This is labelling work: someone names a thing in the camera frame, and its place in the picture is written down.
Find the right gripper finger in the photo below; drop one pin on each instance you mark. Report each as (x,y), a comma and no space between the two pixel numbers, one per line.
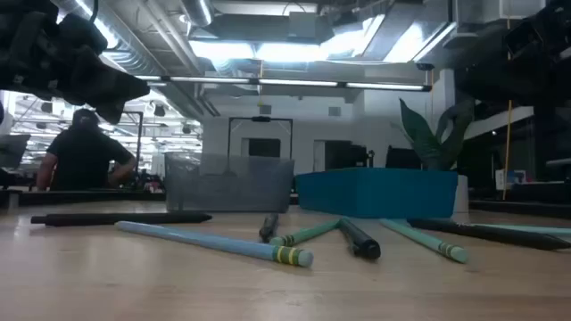
(513,97)
(499,76)

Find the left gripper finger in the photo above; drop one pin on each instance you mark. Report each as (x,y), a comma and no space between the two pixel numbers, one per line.
(111,84)
(112,112)

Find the black pen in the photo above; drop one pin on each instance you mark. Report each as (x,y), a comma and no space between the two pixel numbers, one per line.
(120,218)
(490,234)
(359,241)
(268,228)

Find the light blue pencil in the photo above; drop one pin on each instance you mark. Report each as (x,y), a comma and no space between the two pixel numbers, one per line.
(535,229)

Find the blue pencil yellow bands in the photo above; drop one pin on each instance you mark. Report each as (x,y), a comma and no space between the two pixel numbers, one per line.
(214,241)

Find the green pencil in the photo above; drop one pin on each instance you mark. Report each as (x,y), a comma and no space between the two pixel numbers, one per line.
(424,241)
(308,232)

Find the person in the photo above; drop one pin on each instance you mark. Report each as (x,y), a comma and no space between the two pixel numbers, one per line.
(85,156)

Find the white ceiling unit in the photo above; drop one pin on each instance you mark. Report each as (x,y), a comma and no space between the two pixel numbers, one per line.
(482,11)

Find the white paper sign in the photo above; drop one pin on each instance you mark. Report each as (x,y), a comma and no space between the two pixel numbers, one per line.
(500,179)

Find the green snake plant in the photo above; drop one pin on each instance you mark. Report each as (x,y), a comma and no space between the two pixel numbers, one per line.
(424,142)

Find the grey computer monitor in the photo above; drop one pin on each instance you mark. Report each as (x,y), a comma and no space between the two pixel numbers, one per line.
(13,149)

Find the black monitor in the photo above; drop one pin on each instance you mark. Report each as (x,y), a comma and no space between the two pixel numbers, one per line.
(403,158)

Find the grey translucent plastic bin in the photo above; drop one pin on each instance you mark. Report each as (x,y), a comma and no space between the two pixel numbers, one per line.
(227,187)

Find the blue plastic tray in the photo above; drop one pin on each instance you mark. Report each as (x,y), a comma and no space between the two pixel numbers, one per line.
(379,191)

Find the long ceiling light bar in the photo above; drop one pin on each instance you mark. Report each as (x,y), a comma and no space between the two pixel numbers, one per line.
(294,82)

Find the black gantry frame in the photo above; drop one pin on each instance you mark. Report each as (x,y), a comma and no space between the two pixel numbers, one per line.
(261,119)
(139,134)

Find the black ceiling camera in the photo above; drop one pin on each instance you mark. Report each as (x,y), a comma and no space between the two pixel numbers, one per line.
(425,67)

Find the black aluminium table frame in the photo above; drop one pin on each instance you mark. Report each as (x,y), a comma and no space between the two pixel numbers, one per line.
(89,197)

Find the silver ceiling duct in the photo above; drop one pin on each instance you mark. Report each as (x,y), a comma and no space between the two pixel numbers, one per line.
(196,11)

